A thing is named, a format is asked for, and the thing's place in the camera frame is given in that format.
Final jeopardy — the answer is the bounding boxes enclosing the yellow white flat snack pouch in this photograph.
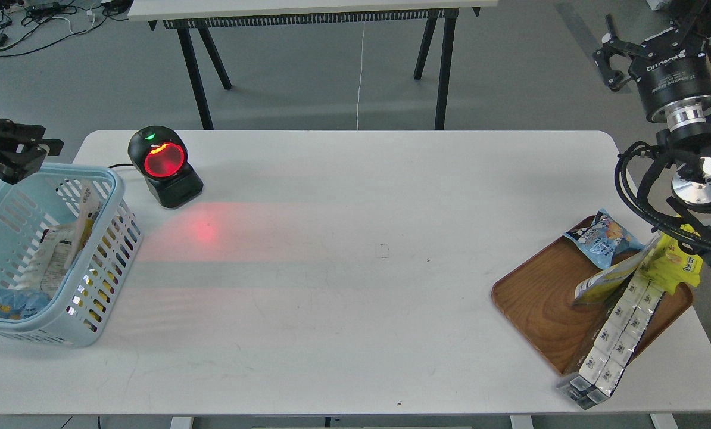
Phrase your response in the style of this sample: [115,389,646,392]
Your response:
[572,234,661,305]

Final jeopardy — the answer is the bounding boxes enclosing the yellow bean snack pouch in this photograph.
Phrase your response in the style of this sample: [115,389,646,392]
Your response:
[15,180,101,297]

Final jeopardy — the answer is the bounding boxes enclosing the blue snack bag in basket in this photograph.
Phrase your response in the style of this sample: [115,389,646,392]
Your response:
[0,288,51,320]

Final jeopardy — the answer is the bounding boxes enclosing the brown wooden tray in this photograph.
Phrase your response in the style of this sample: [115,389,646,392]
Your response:
[491,214,694,376]

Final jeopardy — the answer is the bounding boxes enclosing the silver white snack strip pack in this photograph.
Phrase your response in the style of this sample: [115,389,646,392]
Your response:
[556,273,664,410]

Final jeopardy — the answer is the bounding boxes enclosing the yellow cartoon snack bag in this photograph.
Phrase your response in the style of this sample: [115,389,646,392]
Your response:
[638,232,703,295]

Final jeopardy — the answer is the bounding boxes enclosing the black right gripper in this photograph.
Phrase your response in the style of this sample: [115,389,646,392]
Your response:
[592,1,711,124]

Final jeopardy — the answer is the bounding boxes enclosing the white hanging cable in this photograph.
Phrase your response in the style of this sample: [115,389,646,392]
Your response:
[355,21,366,131]

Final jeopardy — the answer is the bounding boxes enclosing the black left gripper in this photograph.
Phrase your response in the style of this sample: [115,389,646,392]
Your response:
[0,119,64,185]

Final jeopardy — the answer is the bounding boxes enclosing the background table with black legs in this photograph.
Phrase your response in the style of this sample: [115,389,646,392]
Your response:
[127,1,497,130]

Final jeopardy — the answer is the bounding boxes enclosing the black barcode scanner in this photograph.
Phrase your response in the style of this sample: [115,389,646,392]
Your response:
[127,125,204,209]

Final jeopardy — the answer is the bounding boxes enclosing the black floor cables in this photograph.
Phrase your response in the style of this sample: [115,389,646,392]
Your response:
[0,0,130,60]

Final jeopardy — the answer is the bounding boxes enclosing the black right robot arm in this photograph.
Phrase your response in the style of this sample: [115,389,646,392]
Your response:
[592,1,711,268]

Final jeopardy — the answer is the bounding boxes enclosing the light blue plastic basket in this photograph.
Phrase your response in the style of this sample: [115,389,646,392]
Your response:
[0,163,142,347]

